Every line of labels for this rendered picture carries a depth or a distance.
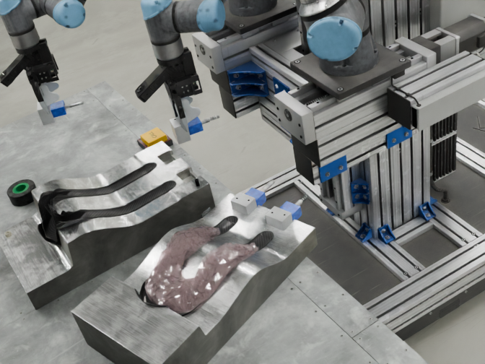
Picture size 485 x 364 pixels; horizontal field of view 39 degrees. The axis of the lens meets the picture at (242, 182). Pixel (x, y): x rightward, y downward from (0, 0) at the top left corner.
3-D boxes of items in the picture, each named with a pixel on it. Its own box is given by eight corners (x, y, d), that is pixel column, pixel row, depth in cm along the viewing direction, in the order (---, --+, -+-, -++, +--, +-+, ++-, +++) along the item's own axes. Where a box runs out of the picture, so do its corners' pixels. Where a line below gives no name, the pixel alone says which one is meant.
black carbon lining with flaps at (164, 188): (154, 165, 183) (145, 136, 177) (182, 193, 172) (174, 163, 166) (34, 227, 171) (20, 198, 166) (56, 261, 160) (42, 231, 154)
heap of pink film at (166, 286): (209, 224, 162) (202, 199, 158) (267, 250, 152) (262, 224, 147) (131, 295, 149) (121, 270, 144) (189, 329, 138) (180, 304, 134)
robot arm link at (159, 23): (167, 2, 157) (133, 5, 159) (177, 45, 163) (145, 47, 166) (177, -12, 163) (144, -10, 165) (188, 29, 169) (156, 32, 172)
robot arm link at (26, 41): (7, 39, 184) (9, 27, 191) (14, 54, 187) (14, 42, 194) (35, 32, 185) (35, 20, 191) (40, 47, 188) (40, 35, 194)
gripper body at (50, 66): (60, 82, 195) (45, 45, 188) (30, 90, 195) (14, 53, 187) (59, 70, 201) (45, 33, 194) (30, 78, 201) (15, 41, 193)
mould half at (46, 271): (169, 166, 194) (157, 127, 185) (216, 209, 175) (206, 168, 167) (3, 251, 177) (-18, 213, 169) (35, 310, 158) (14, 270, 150)
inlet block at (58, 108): (85, 105, 208) (79, 90, 205) (86, 113, 204) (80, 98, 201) (43, 117, 207) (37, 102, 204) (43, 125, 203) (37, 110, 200)
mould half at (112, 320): (234, 209, 174) (226, 175, 168) (317, 244, 159) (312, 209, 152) (86, 344, 148) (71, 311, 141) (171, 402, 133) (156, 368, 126)
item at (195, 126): (218, 120, 189) (214, 103, 186) (224, 128, 185) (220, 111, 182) (173, 136, 186) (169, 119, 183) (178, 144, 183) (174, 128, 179)
